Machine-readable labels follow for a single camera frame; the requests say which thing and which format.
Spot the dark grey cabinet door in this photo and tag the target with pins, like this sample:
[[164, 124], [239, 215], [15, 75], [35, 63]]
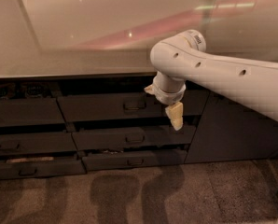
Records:
[[228, 131]]

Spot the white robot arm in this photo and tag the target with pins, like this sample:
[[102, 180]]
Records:
[[252, 84]]

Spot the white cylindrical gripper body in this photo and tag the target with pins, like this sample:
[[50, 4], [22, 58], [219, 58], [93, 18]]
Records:
[[167, 96]]

